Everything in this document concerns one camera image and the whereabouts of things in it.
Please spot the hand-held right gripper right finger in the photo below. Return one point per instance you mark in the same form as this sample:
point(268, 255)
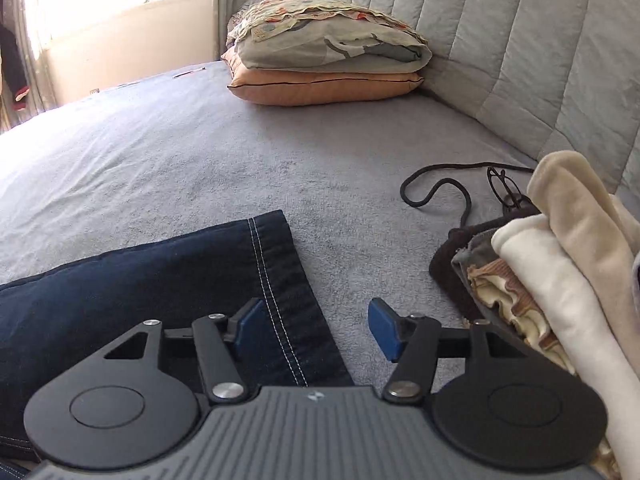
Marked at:
point(382, 330)

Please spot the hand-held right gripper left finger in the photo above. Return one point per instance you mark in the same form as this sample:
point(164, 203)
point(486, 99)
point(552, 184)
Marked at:
point(250, 325)

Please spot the dark blue jeans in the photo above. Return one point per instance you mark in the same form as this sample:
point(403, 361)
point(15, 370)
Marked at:
point(125, 285)

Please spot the hanging dark clothes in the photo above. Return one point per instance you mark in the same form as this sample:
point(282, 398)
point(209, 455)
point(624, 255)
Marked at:
point(12, 70)

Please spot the dark brown garment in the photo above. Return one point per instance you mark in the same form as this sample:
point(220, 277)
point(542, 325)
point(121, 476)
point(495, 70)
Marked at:
point(445, 265)

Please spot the grey-green garment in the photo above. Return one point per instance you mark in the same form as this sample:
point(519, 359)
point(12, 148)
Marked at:
point(475, 255)

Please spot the ruffled striped garment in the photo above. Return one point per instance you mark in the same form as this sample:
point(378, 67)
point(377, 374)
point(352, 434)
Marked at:
point(505, 300)

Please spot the cream white garment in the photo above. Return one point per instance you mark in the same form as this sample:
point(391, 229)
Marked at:
point(540, 270)

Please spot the grey bed blanket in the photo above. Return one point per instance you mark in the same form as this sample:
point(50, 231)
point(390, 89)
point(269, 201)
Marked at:
point(250, 150)

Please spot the black eyeglasses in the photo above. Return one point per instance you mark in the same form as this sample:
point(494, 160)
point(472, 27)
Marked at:
point(510, 200)

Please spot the beige fleece garment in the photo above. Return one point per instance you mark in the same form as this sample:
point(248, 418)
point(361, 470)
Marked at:
point(590, 220)

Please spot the orange pillow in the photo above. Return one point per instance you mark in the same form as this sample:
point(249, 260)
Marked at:
point(325, 90)

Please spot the small red object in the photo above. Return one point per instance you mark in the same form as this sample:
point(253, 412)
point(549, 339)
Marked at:
point(189, 73)

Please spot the folded patterned quilt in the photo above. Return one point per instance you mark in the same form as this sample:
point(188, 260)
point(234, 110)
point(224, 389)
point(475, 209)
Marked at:
point(350, 50)

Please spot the grey quilted headboard cover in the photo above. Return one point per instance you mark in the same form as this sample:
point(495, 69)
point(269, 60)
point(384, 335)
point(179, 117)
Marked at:
point(525, 35)

